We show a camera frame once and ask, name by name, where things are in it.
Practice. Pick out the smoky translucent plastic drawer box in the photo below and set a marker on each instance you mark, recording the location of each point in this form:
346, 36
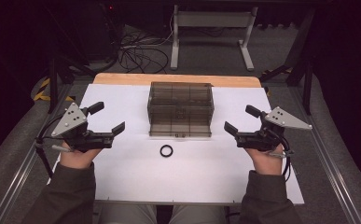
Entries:
181, 109

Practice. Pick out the black tripod stand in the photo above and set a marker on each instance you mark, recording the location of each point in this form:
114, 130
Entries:
53, 84

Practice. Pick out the white metal stand frame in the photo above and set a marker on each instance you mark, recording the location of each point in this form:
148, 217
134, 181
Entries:
212, 19

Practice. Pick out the person's right leg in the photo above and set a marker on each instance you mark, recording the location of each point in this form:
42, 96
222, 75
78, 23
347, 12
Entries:
198, 215

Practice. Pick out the black metal stand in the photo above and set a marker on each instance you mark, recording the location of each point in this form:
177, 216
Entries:
307, 77

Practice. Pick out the person's left leg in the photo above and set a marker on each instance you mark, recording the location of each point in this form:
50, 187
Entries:
127, 214

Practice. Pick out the person's left hand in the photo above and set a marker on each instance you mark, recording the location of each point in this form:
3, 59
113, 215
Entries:
77, 158

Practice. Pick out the person's right hand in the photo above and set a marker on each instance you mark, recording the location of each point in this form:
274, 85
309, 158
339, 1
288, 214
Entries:
266, 161

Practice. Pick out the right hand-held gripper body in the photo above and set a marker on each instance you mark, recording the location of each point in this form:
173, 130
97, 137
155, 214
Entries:
285, 119

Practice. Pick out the yellow black hazard tape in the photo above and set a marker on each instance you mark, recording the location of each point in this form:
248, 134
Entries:
43, 91

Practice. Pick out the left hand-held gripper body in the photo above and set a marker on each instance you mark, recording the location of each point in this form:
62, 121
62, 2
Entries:
67, 122

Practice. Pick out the aluminium floor rail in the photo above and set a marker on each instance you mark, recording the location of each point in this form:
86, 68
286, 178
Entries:
327, 161
22, 177

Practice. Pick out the person's leg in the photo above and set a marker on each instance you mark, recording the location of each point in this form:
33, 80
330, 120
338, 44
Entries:
198, 215
127, 214

